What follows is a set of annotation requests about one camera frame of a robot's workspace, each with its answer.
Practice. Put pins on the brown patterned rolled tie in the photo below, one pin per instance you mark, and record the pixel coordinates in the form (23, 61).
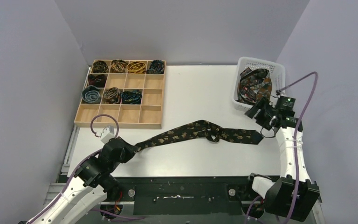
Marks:
(112, 95)

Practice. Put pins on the dark blue rolled tie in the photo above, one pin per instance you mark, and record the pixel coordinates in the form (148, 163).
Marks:
(156, 67)

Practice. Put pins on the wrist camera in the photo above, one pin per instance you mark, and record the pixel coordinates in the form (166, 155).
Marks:
(285, 105)
(108, 133)

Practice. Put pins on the yellow rolled tie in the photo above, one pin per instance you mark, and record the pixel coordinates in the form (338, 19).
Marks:
(137, 67)

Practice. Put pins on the wooden compartment tray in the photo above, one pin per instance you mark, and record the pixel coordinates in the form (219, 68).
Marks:
(147, 115)

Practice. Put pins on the dark rolled tie top-left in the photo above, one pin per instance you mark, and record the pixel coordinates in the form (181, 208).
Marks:
(100, 66)

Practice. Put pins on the white plastic basket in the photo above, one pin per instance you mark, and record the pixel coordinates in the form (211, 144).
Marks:
(277, 74)

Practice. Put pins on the pile of patterned ties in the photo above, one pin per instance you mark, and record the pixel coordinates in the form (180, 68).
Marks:
(253, 86)

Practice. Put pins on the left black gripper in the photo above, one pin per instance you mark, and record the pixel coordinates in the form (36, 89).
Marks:
(127, 151)

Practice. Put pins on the maroon rolled tie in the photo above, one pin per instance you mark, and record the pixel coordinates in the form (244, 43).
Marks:
(97, 80)

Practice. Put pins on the black gold floral tie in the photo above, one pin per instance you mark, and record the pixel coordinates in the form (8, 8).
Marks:
(202, 129)

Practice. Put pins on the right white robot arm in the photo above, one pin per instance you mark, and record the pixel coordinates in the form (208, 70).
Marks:
(290, 167)

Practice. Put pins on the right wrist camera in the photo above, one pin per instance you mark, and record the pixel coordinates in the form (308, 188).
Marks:
(285, 105)

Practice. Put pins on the light blue rolled tie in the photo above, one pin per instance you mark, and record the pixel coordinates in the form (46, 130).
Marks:
(91, 95)

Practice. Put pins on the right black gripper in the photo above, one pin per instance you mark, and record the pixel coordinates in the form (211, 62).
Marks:
(260, 106)

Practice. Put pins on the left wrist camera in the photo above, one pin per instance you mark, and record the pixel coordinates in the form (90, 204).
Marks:
(108, 133)

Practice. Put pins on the teal dark rolled tie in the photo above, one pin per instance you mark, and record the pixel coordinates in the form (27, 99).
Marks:
(133, 97)

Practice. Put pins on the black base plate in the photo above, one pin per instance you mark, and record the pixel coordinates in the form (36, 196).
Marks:
(233, 195)

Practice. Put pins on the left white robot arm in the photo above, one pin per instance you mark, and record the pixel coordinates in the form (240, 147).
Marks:
(90, 183)

